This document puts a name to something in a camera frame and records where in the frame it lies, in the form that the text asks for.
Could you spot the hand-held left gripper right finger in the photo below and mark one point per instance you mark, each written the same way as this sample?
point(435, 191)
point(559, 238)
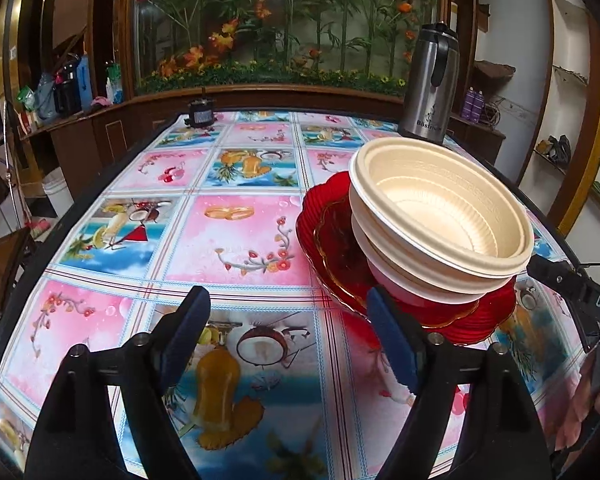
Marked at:
point(390, 340)

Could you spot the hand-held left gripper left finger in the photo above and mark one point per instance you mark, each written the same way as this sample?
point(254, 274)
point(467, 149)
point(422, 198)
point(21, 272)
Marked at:
point(190, 332)

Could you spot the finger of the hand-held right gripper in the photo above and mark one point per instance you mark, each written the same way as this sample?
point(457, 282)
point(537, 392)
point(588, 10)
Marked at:
point(555, 272)

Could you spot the large white bowl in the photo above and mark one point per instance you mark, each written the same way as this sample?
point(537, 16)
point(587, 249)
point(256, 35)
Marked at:
point(420, 292)

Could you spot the beige plastic bowl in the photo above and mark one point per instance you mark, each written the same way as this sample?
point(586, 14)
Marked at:
point(430, 195)
point(380, 247)

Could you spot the red glass plate round label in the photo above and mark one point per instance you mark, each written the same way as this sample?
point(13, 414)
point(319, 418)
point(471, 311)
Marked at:
point(340, 240)

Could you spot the dark shoe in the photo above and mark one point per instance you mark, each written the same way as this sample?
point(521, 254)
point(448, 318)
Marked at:
point(555, 149)

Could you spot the small wooden side table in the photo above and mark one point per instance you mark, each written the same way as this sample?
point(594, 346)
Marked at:
point(480, 140)

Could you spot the black framed table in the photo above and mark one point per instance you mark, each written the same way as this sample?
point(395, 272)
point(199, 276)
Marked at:
point(27, 280)

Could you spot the purple bottles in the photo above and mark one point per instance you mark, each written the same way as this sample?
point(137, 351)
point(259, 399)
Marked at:
point(474, 105)

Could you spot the white plastic bucket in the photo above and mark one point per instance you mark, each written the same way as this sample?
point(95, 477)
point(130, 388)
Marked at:
point(59, 192)

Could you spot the dark wooden chair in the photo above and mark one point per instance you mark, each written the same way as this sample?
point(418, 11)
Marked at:
point(2, 265)

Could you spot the cardboard box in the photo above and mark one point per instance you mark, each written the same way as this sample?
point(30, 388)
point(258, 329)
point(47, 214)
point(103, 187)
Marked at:
point(494, 70)

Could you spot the small black device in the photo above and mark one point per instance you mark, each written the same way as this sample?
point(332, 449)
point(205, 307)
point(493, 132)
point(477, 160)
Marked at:
point(201, 114)

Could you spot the brown wooden cabinet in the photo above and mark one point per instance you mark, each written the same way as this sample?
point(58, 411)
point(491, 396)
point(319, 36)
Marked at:
point(110, 125)

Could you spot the steel thermos jug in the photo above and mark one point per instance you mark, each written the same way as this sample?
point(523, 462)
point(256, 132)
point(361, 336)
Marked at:
point(427, 90)

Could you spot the pink cloth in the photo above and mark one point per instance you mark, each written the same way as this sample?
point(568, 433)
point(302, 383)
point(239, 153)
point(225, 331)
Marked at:
point(101, 102)

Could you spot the green plastic bottle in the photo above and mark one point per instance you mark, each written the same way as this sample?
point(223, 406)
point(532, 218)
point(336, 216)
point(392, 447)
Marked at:
point(114, 85)

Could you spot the black thermos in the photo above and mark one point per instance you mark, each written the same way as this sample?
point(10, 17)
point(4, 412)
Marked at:
point(67, 90)

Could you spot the grey blue thermos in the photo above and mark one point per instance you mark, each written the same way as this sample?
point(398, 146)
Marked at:
point(45, 97)

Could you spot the green packet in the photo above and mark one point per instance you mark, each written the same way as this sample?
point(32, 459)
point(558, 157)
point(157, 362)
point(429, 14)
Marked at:
point(26, 99)

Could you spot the artificial flower display case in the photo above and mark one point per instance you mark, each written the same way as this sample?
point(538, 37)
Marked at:
point(280, 20)

